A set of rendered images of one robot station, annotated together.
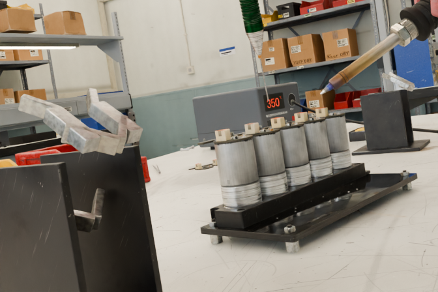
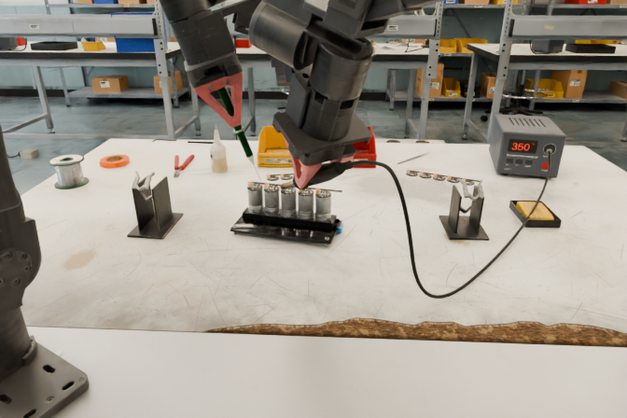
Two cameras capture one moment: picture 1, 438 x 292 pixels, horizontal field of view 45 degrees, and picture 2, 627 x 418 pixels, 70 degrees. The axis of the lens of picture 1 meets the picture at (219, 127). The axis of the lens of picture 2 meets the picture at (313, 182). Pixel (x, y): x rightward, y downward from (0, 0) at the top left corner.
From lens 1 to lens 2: 0.68 m
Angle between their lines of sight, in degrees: 62
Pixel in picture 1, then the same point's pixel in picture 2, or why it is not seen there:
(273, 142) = (267, 195)
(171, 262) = (228, 215)
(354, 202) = (273, 233)
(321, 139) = (301, 203)
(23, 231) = (140, 194)
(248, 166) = (251, 199)
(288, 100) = (543, 148)
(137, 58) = not seen: outside the picture
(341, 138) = (318, 207)
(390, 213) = (281, 245)
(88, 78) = not seen: outside the picture
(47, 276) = (139, 204)
